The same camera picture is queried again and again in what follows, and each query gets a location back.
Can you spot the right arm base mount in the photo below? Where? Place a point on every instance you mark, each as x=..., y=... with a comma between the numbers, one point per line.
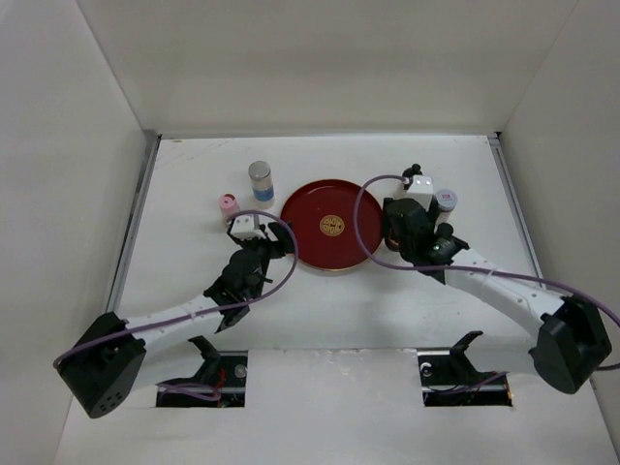
x=449, y=379

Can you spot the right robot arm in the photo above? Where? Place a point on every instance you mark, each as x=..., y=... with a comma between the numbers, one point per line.
x=570, y=338

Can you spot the red lid chili sauce jar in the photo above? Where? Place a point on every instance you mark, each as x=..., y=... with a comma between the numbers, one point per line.
x=391, y=244

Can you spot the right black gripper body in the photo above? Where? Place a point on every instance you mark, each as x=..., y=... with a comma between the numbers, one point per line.
x=405, y=249

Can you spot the left metal frame rail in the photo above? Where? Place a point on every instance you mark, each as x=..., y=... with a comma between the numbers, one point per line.
x=153, y=140

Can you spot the red round tray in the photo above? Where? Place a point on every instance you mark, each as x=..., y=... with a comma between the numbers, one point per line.
x=321, y=214

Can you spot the right metal frame rail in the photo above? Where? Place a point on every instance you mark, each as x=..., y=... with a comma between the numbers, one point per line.
x=496, y=148

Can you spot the metal frame rail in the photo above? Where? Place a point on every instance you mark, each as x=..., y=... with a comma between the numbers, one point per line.
x=496, y=148
x=153, y=140

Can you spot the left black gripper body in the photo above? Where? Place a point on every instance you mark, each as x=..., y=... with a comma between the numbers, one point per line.
x=266, y=250

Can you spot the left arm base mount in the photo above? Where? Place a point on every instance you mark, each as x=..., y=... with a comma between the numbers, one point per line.
x=218, y=382

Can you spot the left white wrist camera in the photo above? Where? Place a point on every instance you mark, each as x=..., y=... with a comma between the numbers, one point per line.
x=246, y=227

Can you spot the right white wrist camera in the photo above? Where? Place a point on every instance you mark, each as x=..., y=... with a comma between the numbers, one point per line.
x=421, y=189

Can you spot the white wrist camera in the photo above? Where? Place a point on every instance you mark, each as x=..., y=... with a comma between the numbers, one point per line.
x=246, y=227
x=421, y=189

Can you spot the pink lid spice bottle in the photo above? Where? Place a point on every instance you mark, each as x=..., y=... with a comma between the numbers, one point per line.
x=228, y=205

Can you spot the white lid spice jar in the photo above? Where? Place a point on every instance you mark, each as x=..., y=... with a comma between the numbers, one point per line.
x=446, y=202

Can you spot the black lid pepper shaker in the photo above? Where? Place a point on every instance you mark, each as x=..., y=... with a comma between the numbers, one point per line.
x=444, y=230

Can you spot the black knob white grinder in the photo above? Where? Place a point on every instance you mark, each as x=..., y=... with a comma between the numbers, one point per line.
x=413, y=170

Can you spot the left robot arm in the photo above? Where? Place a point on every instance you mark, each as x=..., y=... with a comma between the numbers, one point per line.
x=113, y=356

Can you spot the silver lid blue label bottle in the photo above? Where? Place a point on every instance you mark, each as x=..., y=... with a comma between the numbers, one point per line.
x=262, y=185

